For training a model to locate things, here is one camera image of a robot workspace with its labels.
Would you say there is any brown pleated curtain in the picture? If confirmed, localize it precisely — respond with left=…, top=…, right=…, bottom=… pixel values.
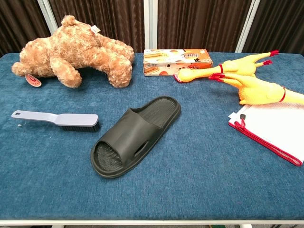
left=0, top=0, right=304, bottom=57

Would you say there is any white frame post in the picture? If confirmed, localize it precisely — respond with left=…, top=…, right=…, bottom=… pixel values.
left=37, top=0, right=59, bottom=35
left=143, top=0, right=158, bottom=51
left=235, top=0, right=261, bottom=53

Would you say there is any black rubber slipper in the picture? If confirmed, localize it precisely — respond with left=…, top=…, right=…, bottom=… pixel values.
left=90, top=95, right=182, bottom=179

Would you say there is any lavender cleaning brush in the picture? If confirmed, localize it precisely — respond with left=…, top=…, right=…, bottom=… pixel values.
left=11, top=110, right=101, bottom=133

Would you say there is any white table frame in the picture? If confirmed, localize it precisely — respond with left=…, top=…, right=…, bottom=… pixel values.
left=0, top=218, right=304, bottom=228

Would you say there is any orange snack box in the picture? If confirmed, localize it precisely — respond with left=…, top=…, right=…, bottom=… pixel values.
left=143, top=48, right=214, bottom=77

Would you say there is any blue table cloth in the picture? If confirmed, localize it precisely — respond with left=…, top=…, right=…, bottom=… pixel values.
left=0, top=52, right=304, bottom=220

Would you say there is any white mesh pouch red trim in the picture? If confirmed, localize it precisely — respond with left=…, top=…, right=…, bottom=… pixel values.
left=228, top=103, right=304, bottom=167

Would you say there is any brown plush teddy bear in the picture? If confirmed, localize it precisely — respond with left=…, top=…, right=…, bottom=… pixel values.
left=11, top=15, right=135, bottom=89

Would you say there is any yellow rubber chicken toy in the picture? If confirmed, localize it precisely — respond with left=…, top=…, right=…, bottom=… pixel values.
left=208, top=73, right=304, bottom=105
left=173, top=50, right=280, bottom=83

